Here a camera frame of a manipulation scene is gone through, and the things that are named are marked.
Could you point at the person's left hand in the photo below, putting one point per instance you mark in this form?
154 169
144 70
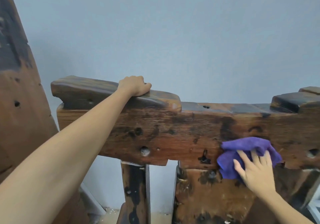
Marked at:
132 86

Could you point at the person's right hand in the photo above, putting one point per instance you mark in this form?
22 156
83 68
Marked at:
258 176

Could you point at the person's right middle finger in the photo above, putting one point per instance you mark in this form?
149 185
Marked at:
255 157

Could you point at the person's left thumb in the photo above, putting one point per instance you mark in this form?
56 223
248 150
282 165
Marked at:
146 87

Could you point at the person's right thumb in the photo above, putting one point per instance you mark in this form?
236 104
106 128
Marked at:
238 168

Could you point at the purple cleaning cloth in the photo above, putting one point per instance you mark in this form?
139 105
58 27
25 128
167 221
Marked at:
237 146

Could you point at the rustic dark wooden bench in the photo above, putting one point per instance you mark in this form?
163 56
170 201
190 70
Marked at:
175 131

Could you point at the person's left forearm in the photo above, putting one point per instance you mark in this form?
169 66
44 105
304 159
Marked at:
62 156

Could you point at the person's right forearm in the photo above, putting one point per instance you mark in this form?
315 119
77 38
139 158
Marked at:
282 211

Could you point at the white frame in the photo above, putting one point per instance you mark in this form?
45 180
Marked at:
314 206

